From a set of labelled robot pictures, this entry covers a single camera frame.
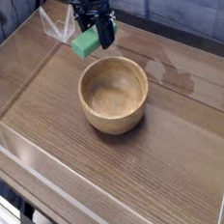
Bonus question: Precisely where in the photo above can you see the clear acrylic corner bracket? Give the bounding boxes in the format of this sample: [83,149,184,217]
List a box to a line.
[39,6,76,43]

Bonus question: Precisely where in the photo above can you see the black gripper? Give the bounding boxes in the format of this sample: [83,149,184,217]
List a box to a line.
[70,0,115,49]

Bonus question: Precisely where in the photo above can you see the green rectangular block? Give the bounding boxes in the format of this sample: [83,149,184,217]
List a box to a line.
[71,25,115,60]

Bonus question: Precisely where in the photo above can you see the round wooden bowl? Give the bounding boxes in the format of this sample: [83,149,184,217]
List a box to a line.
[77,56,149,135]

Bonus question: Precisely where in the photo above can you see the clear acrylic front barrier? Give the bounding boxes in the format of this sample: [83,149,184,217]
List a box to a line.
[0,121,154,224]

